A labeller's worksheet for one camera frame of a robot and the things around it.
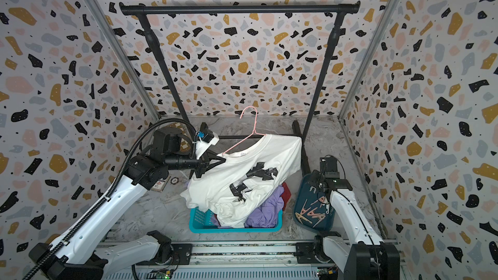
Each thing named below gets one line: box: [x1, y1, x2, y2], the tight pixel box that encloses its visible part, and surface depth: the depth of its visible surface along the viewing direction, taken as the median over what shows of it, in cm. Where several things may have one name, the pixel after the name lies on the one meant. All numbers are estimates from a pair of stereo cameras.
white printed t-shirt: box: [180, 135, 303, 228], surface depth 76 cm
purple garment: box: [243, 186, 285, 229], surface depth 77 cm
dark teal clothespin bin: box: [293, 173, 336, 233], surface depth 85 cm
